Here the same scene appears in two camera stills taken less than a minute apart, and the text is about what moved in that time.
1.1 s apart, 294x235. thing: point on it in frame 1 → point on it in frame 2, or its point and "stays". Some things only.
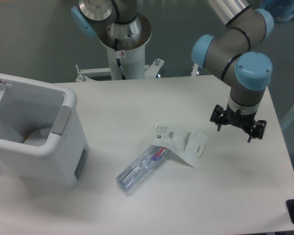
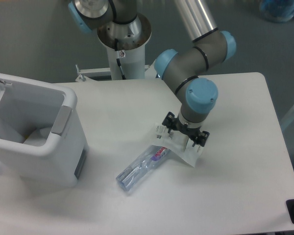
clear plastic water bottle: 151,158 stays
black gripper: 245,121 → 201,138
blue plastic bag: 282,11 stays
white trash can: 36,133 stays
